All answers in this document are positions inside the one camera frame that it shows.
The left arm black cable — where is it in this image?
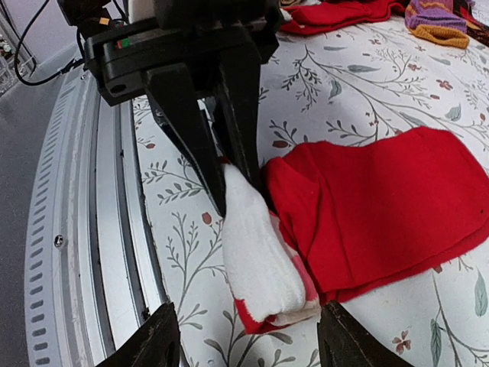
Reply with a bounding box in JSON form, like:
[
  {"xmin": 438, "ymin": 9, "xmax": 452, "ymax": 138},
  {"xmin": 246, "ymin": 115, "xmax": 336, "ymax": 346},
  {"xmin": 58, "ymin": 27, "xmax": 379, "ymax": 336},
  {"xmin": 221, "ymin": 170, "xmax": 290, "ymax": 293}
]
[{"xmin": 0, "ymin": 0, "xmax": 85, "ymax": 87}]

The aluminium front rail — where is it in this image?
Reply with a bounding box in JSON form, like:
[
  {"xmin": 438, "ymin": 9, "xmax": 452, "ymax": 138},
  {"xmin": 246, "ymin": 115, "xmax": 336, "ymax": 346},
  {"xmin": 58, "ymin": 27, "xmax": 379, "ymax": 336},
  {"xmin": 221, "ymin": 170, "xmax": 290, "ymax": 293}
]
[{"xmin": 24, "ymin": 71, "xmax": 165, "ymax": 366}]

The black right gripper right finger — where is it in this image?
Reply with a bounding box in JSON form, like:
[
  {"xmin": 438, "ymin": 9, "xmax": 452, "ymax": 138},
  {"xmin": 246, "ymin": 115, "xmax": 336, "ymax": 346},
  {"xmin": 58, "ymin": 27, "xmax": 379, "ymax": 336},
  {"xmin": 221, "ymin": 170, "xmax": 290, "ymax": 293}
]
[{"xmin": 317, "ymin": 301, "xmax": 411, "ymax": 367}]

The single red sock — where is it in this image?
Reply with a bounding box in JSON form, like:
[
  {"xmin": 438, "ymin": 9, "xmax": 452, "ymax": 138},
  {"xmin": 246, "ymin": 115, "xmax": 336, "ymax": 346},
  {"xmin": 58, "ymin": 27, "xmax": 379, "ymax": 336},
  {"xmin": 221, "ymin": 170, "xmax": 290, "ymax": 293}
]
[{"xmin": 280, "ymin": 0, "xmax": 409, "ymax": 36}]

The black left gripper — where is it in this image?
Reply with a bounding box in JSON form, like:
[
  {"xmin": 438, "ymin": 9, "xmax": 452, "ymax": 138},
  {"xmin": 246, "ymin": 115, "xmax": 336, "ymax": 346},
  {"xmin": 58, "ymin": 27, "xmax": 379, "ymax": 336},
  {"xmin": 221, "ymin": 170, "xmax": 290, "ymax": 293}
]
[{"xmin": 58, "ymin": 1, "xmax": 284, "ymax": 217}]

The red sock pair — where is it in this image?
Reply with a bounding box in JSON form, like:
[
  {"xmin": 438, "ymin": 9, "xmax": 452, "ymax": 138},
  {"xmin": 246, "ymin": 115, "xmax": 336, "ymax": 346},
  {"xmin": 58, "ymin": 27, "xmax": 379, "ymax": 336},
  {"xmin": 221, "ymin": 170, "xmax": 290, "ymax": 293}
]
[{"xmin": 222, "ymin": 127, "xmax": 488, "ymax": 334}]

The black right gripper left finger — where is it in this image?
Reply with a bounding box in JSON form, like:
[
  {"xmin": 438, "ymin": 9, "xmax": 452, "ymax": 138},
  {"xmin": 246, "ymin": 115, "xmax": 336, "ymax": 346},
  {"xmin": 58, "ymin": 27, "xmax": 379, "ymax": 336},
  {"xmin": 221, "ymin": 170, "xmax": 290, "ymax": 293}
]
[{"xmin": 97, "ymin": 302, "xmax": 180, "ymax": 367}]

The maroon purple striped sock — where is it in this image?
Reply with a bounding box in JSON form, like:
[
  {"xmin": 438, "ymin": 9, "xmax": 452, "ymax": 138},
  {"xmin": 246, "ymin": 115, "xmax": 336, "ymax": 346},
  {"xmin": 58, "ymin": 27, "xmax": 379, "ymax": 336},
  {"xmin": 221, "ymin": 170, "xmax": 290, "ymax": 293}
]
[{"xmin": 404, "ymin": 0, "xmax": 470, "ymax": 49}]

